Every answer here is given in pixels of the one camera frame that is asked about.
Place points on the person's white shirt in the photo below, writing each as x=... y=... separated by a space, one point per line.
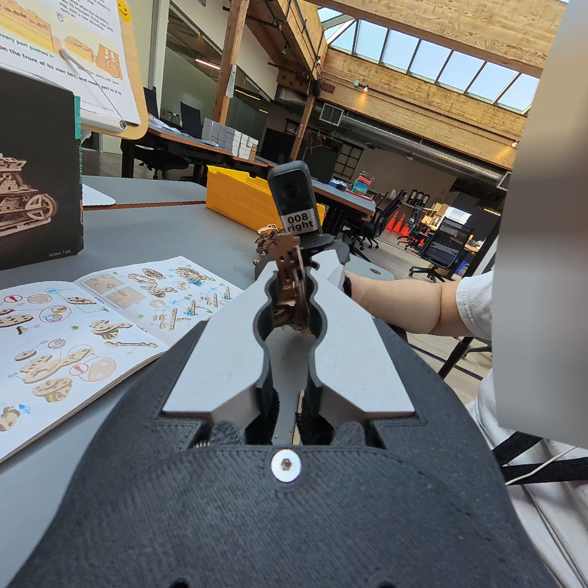
x=551 y=528

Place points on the black mesh office chair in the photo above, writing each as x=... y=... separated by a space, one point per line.
x=376 y=220
x=443 y=248

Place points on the wooden model assembly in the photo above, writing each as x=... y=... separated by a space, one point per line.
x=289 y=294

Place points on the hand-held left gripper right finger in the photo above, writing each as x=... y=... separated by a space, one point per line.
x=363 y=367

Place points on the silver ventilation duct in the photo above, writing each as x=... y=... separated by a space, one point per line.
x=413 y=147

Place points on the stack of white boxes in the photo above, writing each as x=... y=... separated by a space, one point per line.
x=225 y=135

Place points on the black model kit box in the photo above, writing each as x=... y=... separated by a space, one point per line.
x=36 y=183

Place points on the orange traffic cone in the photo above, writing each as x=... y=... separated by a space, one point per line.
x=404 y=225
x=392 y=223

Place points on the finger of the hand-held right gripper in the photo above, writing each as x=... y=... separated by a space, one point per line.
x=334 y=271

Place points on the open instruction booklet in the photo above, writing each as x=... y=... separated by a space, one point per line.
x=92 y=344

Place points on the wooden clipboard with instruction sheet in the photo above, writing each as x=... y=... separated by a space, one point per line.
x=69 y=55

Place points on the yellow plastic bin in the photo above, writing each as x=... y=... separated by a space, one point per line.
x=239 y=197

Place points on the document stand with white base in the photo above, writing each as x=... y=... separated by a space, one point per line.
x=96 y=196

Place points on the person's right hand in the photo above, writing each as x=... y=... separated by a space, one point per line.
x=365 y=294

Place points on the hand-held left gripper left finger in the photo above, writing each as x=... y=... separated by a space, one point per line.
x=216 y=367

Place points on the person's right forearm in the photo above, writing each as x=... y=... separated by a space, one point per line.
x=413 y=303

